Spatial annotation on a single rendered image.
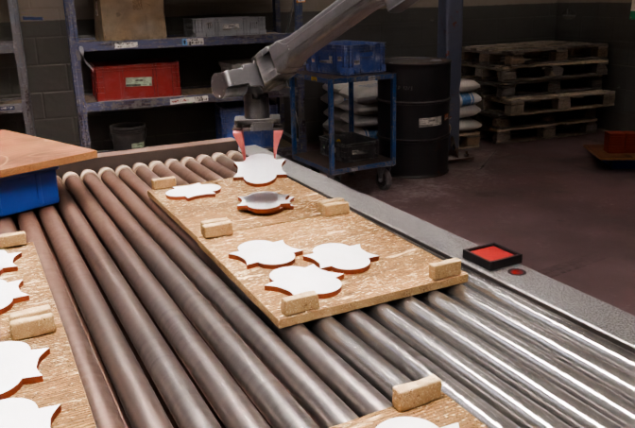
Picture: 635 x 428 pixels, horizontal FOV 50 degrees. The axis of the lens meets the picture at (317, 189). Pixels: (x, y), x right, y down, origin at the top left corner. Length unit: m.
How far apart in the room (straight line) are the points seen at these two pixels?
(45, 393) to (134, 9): 4.87
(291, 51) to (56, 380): 0.79
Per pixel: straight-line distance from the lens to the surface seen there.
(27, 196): 1.75
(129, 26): 5.64
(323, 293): 1.09
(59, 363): 0.99
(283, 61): 1.43
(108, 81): 5.58
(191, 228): 1.45
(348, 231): 1.38
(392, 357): 0.99
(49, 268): 1.37
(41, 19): 6.20
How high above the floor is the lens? 1.39
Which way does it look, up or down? 16 degrees down
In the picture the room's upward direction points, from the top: 2 degrees counter-clockwise
